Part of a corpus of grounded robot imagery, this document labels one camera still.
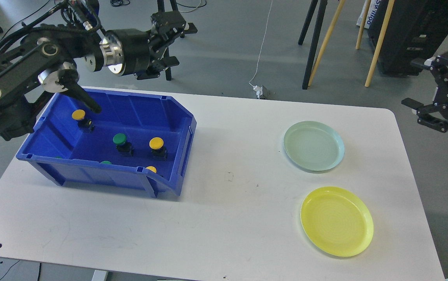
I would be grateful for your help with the yellow plate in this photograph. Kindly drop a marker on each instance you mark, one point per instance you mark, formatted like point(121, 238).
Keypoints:
point(337, 221)

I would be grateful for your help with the blue plastic bin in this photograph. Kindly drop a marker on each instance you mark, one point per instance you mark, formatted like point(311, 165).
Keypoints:
point(139, 116)

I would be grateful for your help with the yellow push button back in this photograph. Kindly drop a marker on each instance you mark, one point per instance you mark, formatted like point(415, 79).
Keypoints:
point(83, 122)

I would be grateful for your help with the wooden stick left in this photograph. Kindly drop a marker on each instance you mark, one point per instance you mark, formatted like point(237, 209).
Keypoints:
point(327, 37)

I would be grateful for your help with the yellow push button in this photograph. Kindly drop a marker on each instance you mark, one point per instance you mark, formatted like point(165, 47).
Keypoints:
point(83, 122)
point(152, 169)
point(158, 150)

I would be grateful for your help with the light green plate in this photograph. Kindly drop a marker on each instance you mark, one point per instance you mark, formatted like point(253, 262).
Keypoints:
point(313, 146)

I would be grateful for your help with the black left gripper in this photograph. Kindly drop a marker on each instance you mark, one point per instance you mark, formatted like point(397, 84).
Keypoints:
point(141, 51)

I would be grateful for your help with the wooden stick middle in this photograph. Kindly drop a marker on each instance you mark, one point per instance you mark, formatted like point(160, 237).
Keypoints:
point(362, 24)

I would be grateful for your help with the white printed bag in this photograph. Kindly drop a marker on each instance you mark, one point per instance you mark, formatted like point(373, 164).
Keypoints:
point(371, 13)

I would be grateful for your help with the yellow push button front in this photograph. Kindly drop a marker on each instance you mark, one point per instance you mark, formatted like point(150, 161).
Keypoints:
point(152, 169)

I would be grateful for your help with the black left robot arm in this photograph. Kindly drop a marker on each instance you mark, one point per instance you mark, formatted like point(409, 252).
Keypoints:
point(38, 60)

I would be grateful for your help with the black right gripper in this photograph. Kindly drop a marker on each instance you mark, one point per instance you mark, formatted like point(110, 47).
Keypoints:
point(440, 102)

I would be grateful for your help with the black tripod leg right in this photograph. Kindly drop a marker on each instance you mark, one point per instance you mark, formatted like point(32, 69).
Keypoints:
point(320, 7)

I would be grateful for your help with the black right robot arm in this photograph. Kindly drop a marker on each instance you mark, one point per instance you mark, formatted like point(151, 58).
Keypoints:
point(434, 115)

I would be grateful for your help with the black cabinet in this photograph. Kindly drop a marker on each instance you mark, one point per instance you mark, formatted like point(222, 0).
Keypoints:
point(416, 29)

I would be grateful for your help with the white power plug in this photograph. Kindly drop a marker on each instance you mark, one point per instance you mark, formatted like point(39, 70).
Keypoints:
point(261, 92)

